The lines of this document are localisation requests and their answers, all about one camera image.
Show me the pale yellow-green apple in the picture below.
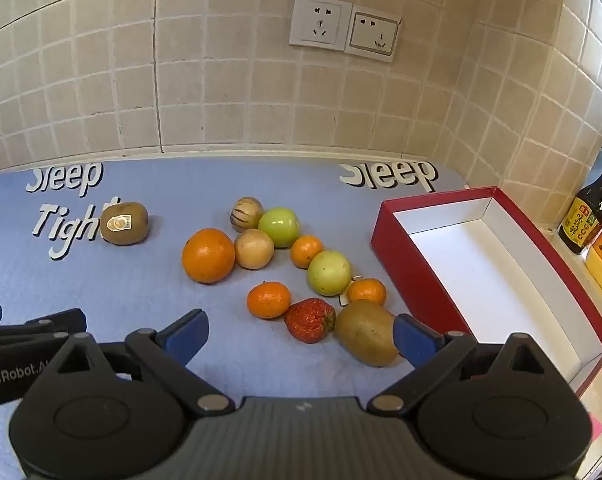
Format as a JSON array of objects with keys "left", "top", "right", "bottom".
[{"left": 307, "top": 250, "right": 353, "bottom": 297}]

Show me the bright green apple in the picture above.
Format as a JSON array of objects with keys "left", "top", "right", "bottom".
[{"left": 258, "top": 207, "right": 302, "bottom": 249}]

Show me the bread roll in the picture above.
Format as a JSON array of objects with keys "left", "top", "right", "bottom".
[{"left": 234, "top": 228, "right": 275, "bottom": 270}]

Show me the grey mat with lettering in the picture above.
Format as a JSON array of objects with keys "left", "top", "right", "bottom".
[{"left": 0, "top": 158, "right": 474, "bottom": 480}]

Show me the striped pepino melon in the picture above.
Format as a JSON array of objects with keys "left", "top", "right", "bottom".
[{"left": 230, "top": 197, "right": 264, "bottom": 233}]

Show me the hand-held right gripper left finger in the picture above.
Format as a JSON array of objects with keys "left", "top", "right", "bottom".
[{"left": 43, "top": 309, "right": 235, "bottom": 416}]

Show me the dark soy sauce bottle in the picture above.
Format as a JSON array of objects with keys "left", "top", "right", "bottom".
[{"left": 558, "top": 137, "right": 602, "bottom": 255}]

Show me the white wall socket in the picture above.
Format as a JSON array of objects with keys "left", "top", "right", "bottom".
[
  {"left": 343, "top": 4, "right": 402, "bottom": 64},
  {"left": 288, "top": 0, "right": 354, "bottom": 52}
]

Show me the red strawberry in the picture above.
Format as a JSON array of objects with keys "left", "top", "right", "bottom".
[{"left": 284, "top": 298, "right": 336, "bottom": 344}]

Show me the red cardboard box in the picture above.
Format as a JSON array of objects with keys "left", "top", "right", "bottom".
[{"left": 370, "top": 186, "right": 602, "bottom": 398}]

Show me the large orange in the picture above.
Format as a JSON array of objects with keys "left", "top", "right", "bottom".
[{"left": 182, "top": 228, "right": 236, "bottom": 284}]

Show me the small mandarin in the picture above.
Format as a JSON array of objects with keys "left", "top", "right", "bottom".
[
  {"left": 347, "top": 278, "right": 387, "bottom": 307},
  {"left": 246, "top": 281, "right": 292, "bottom": 320},
  {"left": 290, "top": 235, "right": 324, "bottom": 269}
]

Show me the brown kiwi with sticker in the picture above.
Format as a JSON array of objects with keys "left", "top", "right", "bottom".
[{"left": 100, "top": 201, "right": 149, "bottom": 246}]

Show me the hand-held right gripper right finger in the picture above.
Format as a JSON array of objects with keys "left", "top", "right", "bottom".
[{"left": 367, "top": 313, "right": 562, "bottom": 416}]

